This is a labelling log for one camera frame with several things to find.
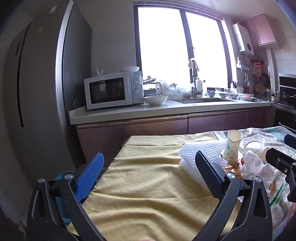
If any white microwave oven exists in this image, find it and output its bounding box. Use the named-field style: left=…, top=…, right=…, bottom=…
left=84, top=71, right=144, bottom=110

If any light stone kitchen countertop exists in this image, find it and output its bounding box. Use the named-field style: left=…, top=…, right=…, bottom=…
left=69, top=98, right=296, bottom=126

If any white vertical pipe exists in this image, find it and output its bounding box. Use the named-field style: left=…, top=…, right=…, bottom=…
left=266, top=48, right=281, bottom=98

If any steel kitchen faucet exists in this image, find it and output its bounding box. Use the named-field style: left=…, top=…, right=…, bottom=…
left=190, top=59, right=204, bottom=99

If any hanging grater board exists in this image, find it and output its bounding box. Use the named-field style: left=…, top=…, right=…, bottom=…
left=251, top=59, right=264, bottom=80

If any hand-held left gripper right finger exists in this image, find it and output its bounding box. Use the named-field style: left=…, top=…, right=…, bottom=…
left=195, top=150, right=273, bottom=241

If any black countertop oven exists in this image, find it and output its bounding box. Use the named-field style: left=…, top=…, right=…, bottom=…
left=277, top=73, right=296, bottom=108

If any knife and utensil holder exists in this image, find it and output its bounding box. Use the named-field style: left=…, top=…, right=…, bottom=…
left=231, top=80, right=243, bottom=93

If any brown wall cabinet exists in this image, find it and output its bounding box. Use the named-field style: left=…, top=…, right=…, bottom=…
left=239, top=14, right=281, bottom=49

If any kitchen sink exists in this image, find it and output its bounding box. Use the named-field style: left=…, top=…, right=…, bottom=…
left=178, top=97, right=235, bottom=104

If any yellow checked tablecloth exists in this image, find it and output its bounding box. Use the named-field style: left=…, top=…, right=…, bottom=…
left=67, top=133, right=243, bottom=241

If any large white bowl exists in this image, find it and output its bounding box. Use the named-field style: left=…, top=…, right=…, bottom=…
left=143, top=95, right=168, bottom=106

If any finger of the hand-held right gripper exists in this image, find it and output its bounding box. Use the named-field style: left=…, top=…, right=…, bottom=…
left=284, top=134, right=296, bottom=150
left=265, top=148, right=296, bottom=202

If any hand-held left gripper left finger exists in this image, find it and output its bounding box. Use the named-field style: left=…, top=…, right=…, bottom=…
left=26, top=152, right=104, bottom=241

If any white wall rack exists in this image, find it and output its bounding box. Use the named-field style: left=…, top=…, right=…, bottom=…
left=236, top=57, right=251, bottom=72

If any white soap bottle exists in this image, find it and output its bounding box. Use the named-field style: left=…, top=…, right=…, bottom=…
left=195, top=77, right=204, bottom=98

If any electric kettle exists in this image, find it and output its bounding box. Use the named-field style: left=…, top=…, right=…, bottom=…
left=143, top=82, right=163, bottom=96

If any pile of clear plastic containers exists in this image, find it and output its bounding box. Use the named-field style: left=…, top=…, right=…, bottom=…
left=159, top=80, right=192, bottom=100

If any blue dotted paper cup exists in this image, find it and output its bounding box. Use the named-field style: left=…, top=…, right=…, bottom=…
left=220, top=130, right=243, bottom=161
left=242, top=141, right=270, bottom=163

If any pink cloth on faucet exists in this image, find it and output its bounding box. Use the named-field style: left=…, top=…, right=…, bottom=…
left=188, top=58, right=200, bottom=71

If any white water heater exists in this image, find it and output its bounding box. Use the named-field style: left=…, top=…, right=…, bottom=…
left=232, top=23, right=255, bottom=56

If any silver refrigerator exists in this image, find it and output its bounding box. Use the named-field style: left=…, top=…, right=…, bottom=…
left=3, top=0, right=93, bottom=181

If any orange snack wrapper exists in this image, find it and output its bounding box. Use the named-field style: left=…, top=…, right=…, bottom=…
left=268, top=181, right=277, bottom=197

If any printed green white blanket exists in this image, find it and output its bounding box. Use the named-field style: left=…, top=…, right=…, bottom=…
left=213, top=126, right=296, bottom=232

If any kitchen window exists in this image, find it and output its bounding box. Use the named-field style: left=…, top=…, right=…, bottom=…
left=134, top=2, right=236, bottom=93

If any white waffle cloth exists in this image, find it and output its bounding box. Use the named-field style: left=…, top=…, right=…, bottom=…
left=178, top=140, right=232, bottom=176

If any white tissue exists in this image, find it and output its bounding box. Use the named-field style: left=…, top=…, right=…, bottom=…
left=240, top=150, right=275, bottom=183

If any brown base cabinet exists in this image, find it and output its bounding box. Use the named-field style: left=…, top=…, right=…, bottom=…
left=76, top=107, right=278, bottom=163

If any brown snack wrapper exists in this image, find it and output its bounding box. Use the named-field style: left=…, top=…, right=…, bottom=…
left=223, top=160, right=243, bottom=179

